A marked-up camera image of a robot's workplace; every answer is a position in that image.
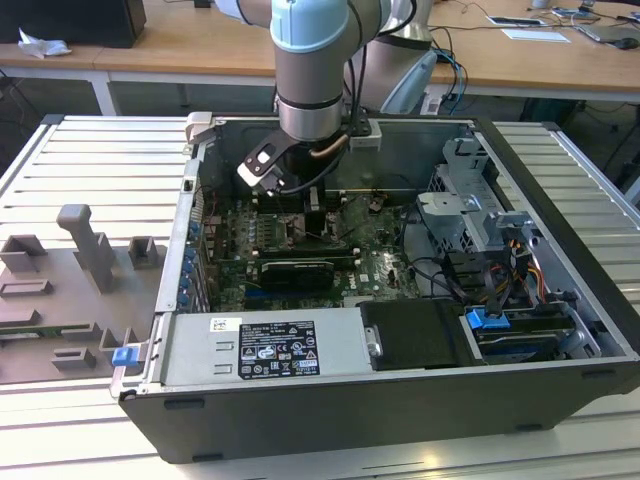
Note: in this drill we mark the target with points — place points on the grey case latch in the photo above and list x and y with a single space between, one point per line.
200 127

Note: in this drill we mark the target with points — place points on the black graphics card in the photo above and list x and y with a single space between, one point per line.
297 275

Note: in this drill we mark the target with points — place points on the black plastic shroud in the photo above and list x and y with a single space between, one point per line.
415 335

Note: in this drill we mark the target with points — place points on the silver power supply unit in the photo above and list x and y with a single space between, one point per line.
200 350

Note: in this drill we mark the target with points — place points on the green motherboard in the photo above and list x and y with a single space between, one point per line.
380 270

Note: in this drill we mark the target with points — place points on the white paper sheet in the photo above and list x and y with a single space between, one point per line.
535 35

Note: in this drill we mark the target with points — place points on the hard disk in blue carrier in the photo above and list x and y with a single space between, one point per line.
485 320

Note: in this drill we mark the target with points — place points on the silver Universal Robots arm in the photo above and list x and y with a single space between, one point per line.
310 75

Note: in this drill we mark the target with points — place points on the flat tablet with white frame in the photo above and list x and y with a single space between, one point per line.
515 20

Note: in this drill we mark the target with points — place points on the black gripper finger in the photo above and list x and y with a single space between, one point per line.
316 225

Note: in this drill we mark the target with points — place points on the green RAM stick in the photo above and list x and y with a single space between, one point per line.
25 331

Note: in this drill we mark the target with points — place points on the metal drive cage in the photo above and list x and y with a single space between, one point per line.
450 220

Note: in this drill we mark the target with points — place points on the crumpled white paper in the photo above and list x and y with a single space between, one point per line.
45 47

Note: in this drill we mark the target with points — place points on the white boxy wrist camera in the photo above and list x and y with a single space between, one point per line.
365 137

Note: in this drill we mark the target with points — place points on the black computer mouse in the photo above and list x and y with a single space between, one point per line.
625 44

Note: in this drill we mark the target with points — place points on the black monitor base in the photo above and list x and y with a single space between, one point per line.
75 25

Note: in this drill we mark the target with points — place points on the grey parts rack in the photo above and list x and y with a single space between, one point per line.
60 300

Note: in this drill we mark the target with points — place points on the CPU socket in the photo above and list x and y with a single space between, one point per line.
296 240

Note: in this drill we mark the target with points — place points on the black open PC case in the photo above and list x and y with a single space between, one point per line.
350 415

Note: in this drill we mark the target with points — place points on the grey laptop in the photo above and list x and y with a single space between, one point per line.
607 32

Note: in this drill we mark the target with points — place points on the small white adapter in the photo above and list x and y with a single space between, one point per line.
431 106

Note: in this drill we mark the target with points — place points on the wooden desk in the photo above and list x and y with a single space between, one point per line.
200 55

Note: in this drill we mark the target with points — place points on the blue case latch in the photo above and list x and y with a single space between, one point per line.
123 358

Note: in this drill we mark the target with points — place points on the pale blue teach pendant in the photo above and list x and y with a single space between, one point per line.
415 85

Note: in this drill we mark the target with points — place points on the white camera with black bracket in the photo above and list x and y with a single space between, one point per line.
260 162

